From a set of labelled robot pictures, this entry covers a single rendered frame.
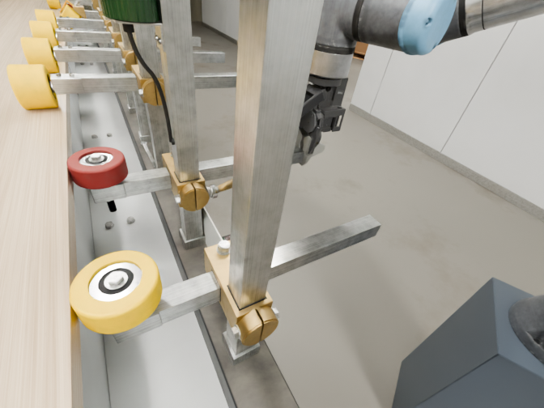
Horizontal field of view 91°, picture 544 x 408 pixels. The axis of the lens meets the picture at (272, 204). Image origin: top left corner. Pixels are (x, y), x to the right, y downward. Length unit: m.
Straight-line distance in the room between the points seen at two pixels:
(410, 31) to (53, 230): 0.54
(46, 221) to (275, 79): 0.33
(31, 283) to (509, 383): 0.90
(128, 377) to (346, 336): 0.98
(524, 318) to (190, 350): 0.74
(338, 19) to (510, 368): 0.79
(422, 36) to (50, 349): 0.57
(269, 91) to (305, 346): 1.18
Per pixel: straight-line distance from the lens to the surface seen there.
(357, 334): 1.39
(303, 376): 1.24
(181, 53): 0.42
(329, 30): 0.56
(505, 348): 0.85
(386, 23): 0.52
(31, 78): 0.71
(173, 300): 0.37
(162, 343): 0.59
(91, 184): 0.50
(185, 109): 0.44
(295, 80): 0.19
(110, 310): 0.30
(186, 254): 0.59
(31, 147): 0.60
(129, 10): 0.39
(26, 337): 0.32
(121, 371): 0.59
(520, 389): 0.91
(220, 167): 0.56
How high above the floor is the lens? 1.15
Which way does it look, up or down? 39 degrees down
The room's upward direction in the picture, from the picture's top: 9 degrees clockwise
